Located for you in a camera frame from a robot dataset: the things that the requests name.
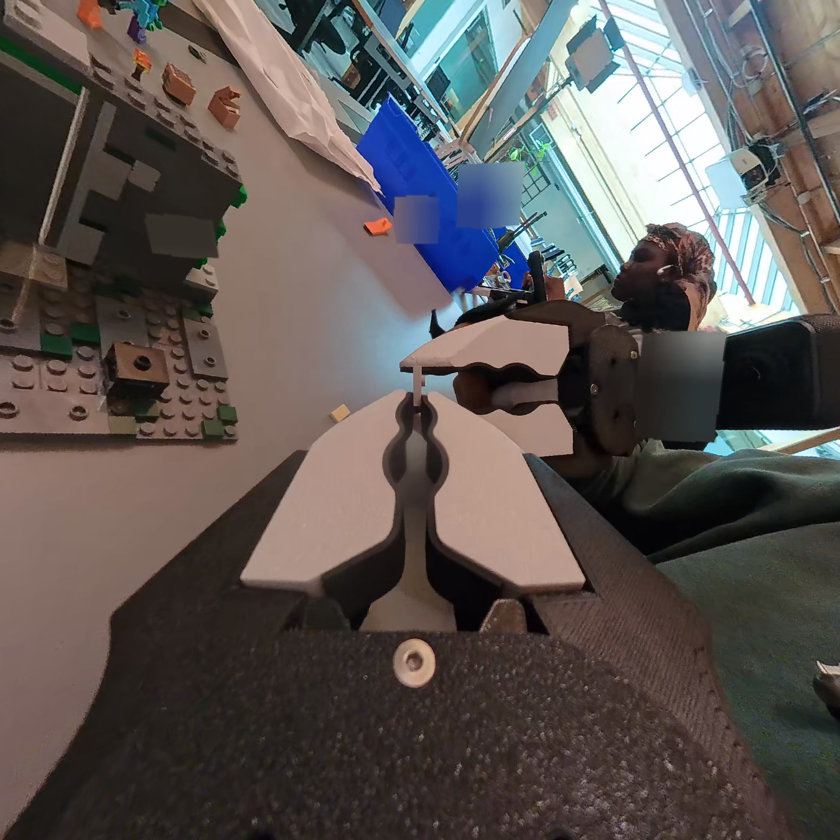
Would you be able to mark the person's head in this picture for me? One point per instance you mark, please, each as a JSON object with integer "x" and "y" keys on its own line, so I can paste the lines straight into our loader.
{"x": 663, "y": 282}

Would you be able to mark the orange toy piece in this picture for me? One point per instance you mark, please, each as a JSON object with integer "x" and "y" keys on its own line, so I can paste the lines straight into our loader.
{"x": 90, "y": 13}

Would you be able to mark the white crumpled paper sheet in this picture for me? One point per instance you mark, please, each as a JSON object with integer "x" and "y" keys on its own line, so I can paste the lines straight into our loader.
{"x": 282, "y": 85}

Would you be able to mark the purple toy piece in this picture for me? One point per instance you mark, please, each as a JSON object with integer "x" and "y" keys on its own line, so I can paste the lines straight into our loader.
{"x": 137, "y": 29}

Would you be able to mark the small white brick piece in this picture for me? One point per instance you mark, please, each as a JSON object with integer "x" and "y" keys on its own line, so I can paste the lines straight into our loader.
{"x": 418, "y": 387}

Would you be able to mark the black panel light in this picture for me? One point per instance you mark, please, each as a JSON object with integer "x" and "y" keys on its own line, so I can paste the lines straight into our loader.
{"x": 590, "y": 56}

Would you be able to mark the large window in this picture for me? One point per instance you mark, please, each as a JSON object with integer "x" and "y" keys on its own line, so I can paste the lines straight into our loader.
{"x": 656, "y": 131}

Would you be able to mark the small orange flame piece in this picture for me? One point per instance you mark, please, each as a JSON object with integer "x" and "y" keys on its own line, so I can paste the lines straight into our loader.
{"x": 142, "y": 62}

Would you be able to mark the grey desk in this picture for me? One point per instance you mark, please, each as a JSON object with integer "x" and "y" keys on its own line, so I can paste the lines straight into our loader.
{"x": 295, "y": 315}

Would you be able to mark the person's right hand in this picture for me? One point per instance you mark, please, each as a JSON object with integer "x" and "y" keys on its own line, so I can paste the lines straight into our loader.
{"x": 476, "y": 394}

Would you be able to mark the small tan tile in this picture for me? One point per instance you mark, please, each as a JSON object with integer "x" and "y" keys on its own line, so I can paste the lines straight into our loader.
{"x": 340, "y": 412}

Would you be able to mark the person's green sweater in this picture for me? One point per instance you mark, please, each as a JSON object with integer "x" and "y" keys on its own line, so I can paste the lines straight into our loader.
{"x": 774, "y": 623}

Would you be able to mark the teal toy figure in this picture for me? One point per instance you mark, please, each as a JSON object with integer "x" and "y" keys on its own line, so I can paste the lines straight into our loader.
{"x": 141, "y": 10}

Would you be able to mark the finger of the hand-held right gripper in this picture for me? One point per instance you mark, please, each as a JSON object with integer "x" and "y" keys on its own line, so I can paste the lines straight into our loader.
{"x": 538, "y": 433}
{"x": 505, "y": 341}

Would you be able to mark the small orange brick piece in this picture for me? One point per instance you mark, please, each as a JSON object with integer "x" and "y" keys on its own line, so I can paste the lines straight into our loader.
{"x": 378, "y": 227}

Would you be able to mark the blue plastic bin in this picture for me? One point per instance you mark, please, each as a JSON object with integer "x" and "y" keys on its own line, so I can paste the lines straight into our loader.
{"x": 407, "y": 157}

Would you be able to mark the person's right forearm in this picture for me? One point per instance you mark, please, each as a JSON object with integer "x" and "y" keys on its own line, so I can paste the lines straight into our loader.
{"x": 722, "y": 485}

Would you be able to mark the white wall box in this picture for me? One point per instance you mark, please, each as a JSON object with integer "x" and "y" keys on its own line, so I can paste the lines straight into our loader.
{"x": 738, "y": 174}

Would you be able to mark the grey steel beam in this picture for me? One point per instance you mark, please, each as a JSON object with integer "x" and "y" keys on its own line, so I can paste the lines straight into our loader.
{"x": 518, "y": 72}

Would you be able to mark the brown toy brick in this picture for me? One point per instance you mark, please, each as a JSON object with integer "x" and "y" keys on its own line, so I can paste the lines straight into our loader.
{"x": 178, "y": 84}
{"x": 225, "y": 108}

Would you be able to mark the grey toy brick model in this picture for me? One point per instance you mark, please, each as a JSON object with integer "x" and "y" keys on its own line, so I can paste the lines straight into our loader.
{"x": 59, "y": 387}

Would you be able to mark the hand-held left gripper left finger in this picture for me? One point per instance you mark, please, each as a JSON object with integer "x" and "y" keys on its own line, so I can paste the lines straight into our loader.
{"x": 328, "y": 499}

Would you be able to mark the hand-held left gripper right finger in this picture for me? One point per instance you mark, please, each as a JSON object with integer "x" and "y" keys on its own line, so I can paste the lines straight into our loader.
{"x": 499, "y": 505}

